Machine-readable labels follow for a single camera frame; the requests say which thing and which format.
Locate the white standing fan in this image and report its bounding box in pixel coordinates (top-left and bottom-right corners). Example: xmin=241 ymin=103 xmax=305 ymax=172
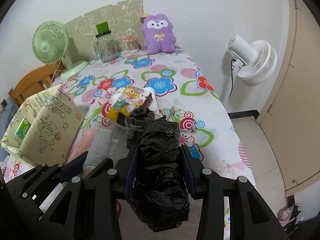
xmin=220 ymin=35 xmax=278 ymax=105

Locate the green cartoon cardboard panel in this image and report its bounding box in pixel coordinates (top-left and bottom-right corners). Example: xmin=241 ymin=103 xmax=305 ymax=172
xmin=63 ymin=0 xmax=145 ymax=62

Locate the cartoon print tissue pack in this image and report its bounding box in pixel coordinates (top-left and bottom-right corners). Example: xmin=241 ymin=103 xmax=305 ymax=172
xmin=107 ymin=85 xmax=152 ymax=122

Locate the pink folded cloth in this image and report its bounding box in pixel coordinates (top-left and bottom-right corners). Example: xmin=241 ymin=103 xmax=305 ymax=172
xmin=66 ymin=126 xmax=99 ymax=163

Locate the grey sock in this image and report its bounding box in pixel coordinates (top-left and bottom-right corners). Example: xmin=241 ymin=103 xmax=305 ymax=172
xmin=125 ymin=106 xmax=155 ymax=147

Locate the floral tablecloth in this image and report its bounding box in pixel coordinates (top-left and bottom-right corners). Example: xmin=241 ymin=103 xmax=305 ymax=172
xmin=3 ymin=45 xmax=257 ymax=240

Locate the white towel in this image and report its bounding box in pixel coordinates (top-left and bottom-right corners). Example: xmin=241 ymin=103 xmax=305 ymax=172
xmin=107 ymin=85 xmax=162 ymax=128

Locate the wall power socket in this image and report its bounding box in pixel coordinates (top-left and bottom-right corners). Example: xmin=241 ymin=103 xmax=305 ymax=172
xmin=1 ymin=99 xmax=8 ymax=109

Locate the purple plush bunny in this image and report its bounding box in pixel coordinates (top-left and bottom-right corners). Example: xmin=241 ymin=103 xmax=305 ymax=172
xmin=142 ymin=14 xmax=176 ymax=54

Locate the green desk fan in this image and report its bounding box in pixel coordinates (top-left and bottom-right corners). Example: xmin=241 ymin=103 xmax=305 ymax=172
xmin=31 ymin=21 xmax=88 ymax=79

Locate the beige wooden door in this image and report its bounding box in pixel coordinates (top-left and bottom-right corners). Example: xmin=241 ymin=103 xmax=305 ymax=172
xmin=258 ymin=0 xmax=319 ymax=196

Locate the orange lid toothpick jar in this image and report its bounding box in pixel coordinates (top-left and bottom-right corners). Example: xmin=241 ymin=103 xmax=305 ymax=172
xmin=124 ymin=36 xmax=140 ymax=53

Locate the glass mason jar mug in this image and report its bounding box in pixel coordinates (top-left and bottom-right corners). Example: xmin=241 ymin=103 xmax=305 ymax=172
xmin=95 ymin=30 xmax=118 ymax=63

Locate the green cup on jar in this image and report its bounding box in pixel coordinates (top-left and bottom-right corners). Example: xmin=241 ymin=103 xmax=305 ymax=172
xmin=96 ymin=22 xmax=109 ymax=34

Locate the black plastic bag bundle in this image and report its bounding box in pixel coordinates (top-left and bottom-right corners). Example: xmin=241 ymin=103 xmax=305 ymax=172
xmin=127 ymin=117 xmax=190 ymax=232

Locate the green tissue pack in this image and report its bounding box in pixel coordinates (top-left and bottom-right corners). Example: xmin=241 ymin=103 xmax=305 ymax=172
xmin=15 ymin=118 xmax=31 ymax=141

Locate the cream cartoon storage box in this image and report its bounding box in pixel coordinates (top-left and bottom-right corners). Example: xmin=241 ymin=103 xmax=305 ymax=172
xmin=1 ymin=85 xmax=84 ymax=166

